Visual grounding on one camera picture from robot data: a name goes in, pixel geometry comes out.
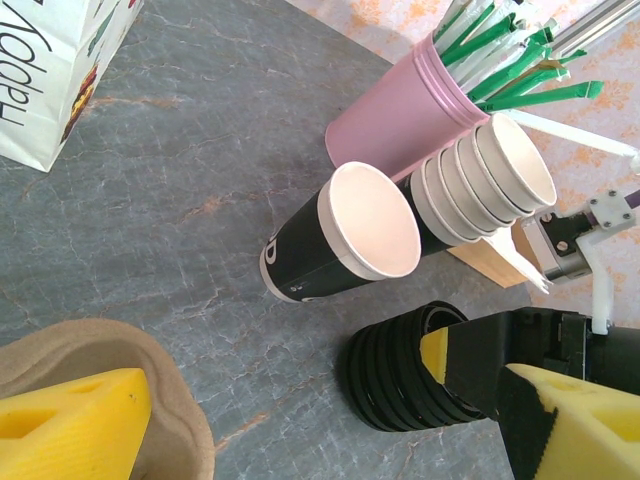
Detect green white wrapped straw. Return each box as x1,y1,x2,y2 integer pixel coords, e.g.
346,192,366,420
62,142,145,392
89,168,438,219
467,65,572,101
440,13,517,69
479,79,605,112
432,0,497,51

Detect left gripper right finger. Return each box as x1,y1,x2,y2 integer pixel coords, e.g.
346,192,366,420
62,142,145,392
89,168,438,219
499,362,640,480

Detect brown pulp cup carrier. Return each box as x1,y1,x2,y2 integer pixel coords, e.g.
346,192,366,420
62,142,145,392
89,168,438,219
0,318,217,480

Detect stack of black lids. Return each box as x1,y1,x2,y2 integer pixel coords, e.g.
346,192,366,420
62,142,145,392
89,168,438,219
341,300,495,433

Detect black paper coffee cup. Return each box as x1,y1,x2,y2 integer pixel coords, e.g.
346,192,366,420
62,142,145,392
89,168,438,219
259,160,422,305

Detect stack of paper cups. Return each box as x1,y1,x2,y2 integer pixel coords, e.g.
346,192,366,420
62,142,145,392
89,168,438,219
394,113,559,259

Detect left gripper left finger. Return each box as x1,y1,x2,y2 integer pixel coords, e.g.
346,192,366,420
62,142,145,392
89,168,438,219
0,367,152,480

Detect white napkins on cardboard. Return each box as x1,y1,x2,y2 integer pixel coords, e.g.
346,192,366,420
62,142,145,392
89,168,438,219
446,219,532,290

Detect aluminium frame post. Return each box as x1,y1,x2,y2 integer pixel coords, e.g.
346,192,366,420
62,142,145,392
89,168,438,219
548,0,640,57

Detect white printed paper gift bag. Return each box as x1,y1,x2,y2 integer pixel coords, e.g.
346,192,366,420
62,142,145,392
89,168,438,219
0,0,145,174

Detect pink straw holder cup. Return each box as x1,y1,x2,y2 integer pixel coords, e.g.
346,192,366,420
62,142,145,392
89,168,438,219
324,29,492,184

